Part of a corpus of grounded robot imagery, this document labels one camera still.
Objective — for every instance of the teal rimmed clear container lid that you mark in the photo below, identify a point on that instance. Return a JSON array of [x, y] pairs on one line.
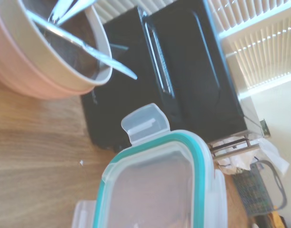
[[159, 190]]

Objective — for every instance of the dark green container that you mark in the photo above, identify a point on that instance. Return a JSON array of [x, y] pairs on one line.
[[265, 129]]

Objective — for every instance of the black toaster oven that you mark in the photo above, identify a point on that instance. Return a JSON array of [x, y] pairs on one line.
[[192, 83]]

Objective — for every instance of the long metal spoon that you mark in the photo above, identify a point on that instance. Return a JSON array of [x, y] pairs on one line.
[[88, 48]]

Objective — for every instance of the small metal stand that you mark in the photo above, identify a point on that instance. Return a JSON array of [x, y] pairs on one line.
[[230, 148]]

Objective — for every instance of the beige bowl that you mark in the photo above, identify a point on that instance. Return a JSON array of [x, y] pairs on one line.
[[40, 54]]

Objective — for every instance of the dark mesh basket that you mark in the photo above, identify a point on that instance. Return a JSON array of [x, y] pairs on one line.
[[249, 190]]

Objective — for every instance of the white plastic bag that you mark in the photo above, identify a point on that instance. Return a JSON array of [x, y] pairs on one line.
[[271, 152]]

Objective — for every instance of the narrow beige window blind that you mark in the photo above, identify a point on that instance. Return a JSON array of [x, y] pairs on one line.
[[266, 61]]

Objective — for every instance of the pink bowl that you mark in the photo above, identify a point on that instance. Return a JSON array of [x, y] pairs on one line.
[[17, 71]]

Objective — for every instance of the wide beige window blind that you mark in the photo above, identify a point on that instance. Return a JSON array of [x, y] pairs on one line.
[[254, 12]]

